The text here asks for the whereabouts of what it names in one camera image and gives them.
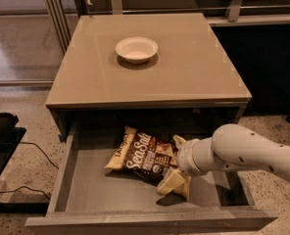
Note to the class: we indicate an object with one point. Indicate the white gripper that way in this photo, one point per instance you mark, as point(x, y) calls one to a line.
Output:
point(184, 158)

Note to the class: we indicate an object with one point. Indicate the metal railing frame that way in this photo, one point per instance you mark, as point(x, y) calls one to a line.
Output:
point(218, 12)

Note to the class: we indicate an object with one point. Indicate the open grey top drawer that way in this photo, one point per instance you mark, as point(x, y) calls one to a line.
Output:
point(89, 199)

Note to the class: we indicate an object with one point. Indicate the grey cabinet with glossy top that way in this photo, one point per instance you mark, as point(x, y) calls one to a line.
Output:
point(190, 69)

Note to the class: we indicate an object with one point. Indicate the black equipment base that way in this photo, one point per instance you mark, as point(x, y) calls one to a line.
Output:
point(10, 137)

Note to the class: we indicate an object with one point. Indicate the white paper bowl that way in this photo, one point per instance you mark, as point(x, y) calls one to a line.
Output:
point(137, 50)

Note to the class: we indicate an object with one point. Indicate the brown sea salt chip bag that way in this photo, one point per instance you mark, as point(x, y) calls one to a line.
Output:
point(143, 154)

